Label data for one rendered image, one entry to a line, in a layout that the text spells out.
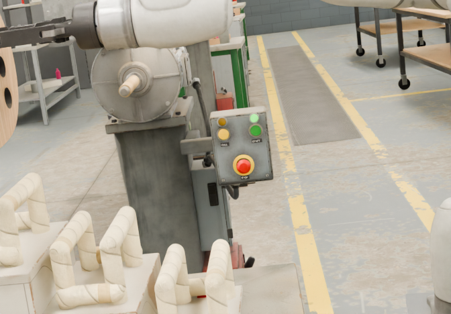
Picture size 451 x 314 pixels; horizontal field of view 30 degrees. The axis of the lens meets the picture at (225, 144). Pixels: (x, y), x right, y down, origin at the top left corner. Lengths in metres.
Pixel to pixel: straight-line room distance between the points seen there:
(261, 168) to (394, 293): 1.67
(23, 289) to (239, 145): 1.12
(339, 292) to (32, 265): 2.70
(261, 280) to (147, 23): 0.59
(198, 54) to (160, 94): 3.52
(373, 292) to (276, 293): 2.37
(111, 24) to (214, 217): 1.38
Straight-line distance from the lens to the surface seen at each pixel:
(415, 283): 4.01
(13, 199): 1.40
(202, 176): 2.59
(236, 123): 2.34
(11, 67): 1.58
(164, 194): 2.58
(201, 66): 5.88
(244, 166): 2.34
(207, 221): 2.63
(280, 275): 1.66
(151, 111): 2.37
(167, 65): 2.35
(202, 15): 1.30
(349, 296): 3.91
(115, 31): 1.33
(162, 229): 2.61
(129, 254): 1.53
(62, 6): 2.08
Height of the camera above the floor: 1.53
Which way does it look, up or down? 12 degrees down
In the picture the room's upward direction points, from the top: 7 degrees counter-clockwise
